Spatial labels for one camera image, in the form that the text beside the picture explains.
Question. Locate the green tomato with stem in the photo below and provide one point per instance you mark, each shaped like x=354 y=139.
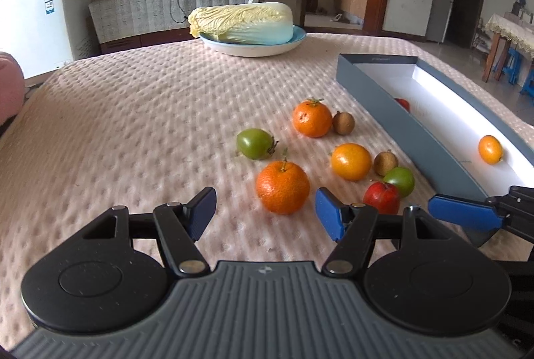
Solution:
x=253 y=143

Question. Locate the white chest freezer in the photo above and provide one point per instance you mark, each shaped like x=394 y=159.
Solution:
x=46 y=25

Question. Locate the brown kiwi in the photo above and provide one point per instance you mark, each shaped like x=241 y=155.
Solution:
x=343 y=123
x=385 y=163

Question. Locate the cabinet with patterned cloth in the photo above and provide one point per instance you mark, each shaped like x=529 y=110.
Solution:
x=142 y=10

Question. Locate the small smooth orange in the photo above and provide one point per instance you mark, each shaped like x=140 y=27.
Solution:
x=490 y=149

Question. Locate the blue stool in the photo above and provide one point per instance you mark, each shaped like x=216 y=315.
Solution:
x=529 y=81
x=510 y=64

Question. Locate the tangerine with green leaves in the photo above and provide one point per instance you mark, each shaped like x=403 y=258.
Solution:
x=312 y=119

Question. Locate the grey box with white inside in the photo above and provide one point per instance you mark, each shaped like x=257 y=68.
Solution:
x=392 y=115

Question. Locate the pink plush cushion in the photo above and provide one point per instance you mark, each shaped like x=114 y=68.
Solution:
x=10 y=87

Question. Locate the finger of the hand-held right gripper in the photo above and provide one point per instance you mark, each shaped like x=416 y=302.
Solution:
x=463 y=211

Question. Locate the round green plum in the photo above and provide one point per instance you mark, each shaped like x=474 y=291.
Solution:
x=401 y=180

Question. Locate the light blue plate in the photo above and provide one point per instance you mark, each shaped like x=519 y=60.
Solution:
x=258 y=49

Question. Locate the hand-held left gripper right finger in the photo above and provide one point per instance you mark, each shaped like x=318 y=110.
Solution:
x=329 y=213

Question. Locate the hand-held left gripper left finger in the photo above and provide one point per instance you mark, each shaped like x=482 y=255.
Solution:
x=202 y=211

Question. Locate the red apple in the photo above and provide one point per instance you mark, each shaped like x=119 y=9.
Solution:
x=403 y=104
x=380 y=198

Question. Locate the side table with lace cloth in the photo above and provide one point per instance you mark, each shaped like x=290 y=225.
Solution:
x=511 y=29

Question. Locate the napa cabbage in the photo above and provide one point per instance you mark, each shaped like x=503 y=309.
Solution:
x=246 y=23

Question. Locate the large tangerine with stem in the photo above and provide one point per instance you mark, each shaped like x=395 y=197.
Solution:
x=283 y=188

